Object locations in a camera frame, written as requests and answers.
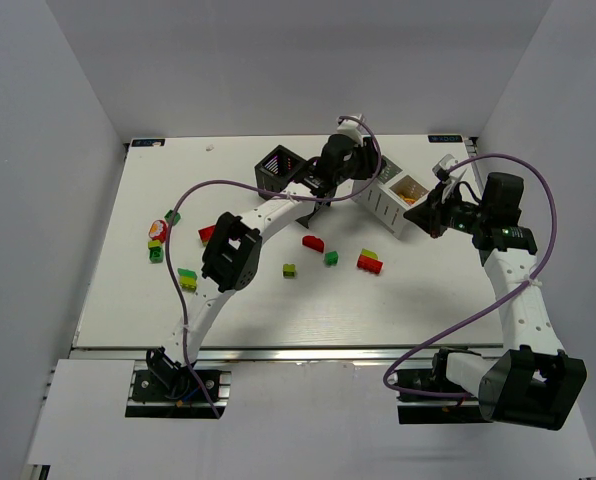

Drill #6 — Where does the green and lime lego stack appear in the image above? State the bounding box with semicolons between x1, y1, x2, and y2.
177;268;198;292

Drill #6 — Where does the yellow 2x4 lego brick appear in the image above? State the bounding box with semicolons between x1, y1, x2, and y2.
397;190;425;206

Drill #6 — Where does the blue label sticker right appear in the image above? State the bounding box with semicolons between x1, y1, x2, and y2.
427;134;463;144

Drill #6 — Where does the green lime small lego stack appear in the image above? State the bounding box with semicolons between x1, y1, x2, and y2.
147;239;164;264

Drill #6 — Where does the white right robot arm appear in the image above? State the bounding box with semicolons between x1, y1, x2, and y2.
404;173;587;431

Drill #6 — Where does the lime small lego brick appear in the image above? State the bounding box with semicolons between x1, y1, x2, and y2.
282;264;297;278

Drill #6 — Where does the small green lego brick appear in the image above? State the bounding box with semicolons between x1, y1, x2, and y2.
324;251;339;266

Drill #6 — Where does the red rounded lego brick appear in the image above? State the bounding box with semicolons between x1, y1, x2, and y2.
302;235;325;253

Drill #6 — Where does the red flower lego piece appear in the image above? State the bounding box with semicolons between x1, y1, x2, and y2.
148;219;168;243

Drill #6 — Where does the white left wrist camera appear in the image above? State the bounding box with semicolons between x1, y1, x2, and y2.
336;114;367;146

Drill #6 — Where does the green square lego brick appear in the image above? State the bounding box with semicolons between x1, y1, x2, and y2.
164;210;181;226

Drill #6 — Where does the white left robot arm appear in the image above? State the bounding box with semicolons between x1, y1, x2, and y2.
149;133;382;372

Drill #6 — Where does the red and lime lego stack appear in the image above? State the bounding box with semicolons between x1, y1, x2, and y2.
198;225;215;247

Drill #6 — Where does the aluminium table edge rail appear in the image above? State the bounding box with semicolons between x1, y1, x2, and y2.
70;345;512;365

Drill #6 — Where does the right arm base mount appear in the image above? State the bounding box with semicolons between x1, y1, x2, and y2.
383;347;494;425

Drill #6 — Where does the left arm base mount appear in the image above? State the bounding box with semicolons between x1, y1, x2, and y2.
125;347;229;420

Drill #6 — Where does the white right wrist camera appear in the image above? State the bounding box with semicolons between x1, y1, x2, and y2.
432;154;467;203

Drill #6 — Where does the blue label sticker left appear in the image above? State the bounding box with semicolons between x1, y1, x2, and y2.
130;138;165;148

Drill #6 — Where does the black two-slot container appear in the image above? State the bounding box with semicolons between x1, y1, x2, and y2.
254;144;335;229

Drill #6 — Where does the red lego with lime top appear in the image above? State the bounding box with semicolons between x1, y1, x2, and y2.
357;248;383;275

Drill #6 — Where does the blue label sticker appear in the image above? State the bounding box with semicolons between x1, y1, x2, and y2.
427;134;463;144
130;138;165;148

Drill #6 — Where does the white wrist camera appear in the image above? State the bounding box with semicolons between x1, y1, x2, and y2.
336;114;367;146
432;154;467;203

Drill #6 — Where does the white two-slot container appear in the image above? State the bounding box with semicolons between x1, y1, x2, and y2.
352;156;429;240

